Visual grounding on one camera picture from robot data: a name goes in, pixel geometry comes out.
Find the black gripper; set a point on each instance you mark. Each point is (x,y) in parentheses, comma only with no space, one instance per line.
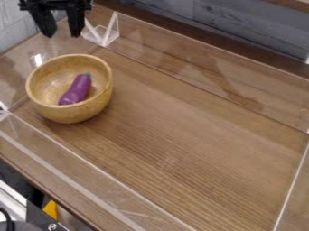
(43,17)

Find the brown wooden bowl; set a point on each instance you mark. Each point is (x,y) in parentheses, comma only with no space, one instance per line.
(50,80)

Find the purple toy eggplant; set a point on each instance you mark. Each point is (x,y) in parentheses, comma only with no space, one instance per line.
(78,90)

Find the clear acrylic table barrier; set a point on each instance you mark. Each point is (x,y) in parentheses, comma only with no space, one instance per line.
(200,148)

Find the yellow sticker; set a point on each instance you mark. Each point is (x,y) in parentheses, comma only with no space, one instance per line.
(50,209)

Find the black metal equipment base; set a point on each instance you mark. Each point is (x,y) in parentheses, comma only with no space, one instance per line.
(38,218)

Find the clear acrylic corner bracket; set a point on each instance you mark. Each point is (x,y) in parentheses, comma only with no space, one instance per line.
(99,34)

